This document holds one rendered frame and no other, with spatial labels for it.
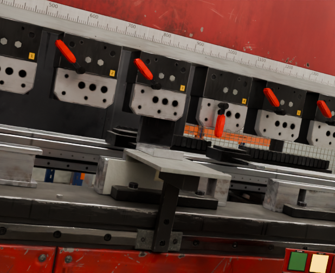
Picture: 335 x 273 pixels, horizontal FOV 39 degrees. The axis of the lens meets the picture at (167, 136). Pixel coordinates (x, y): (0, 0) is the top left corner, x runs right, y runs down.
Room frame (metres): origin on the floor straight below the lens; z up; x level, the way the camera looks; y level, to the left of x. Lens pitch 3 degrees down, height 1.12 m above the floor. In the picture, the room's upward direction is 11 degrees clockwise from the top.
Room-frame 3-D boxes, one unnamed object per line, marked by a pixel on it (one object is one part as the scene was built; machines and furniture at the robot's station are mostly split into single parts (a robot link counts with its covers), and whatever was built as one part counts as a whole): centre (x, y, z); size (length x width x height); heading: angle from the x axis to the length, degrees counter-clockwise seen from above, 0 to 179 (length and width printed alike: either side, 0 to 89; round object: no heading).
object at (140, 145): (1.30, 0.03, 1.05); 0.10 x 0.02 x 0.10; 114
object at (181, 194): (1.26, -0.03, 0.89); 0.30 x 0.05 x 0.03; 114
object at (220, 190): (1.32, -0.02, 0.92); 0.39 x 0.06 x 0.10; 114
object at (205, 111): (1.36, -0.13, 1.18); 0.15 x 0.09 x 0.17; 114
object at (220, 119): (1.30, -0.13, 1.12); 0.04 x 0.02 x 0.10; 24
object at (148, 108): (1.28, 0.06, 1.18); 0.15 x 0.09 x 0.17; 114
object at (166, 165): (1.16, -0.03, 1.00); 0.26 x 0.18 x 0.01; 24
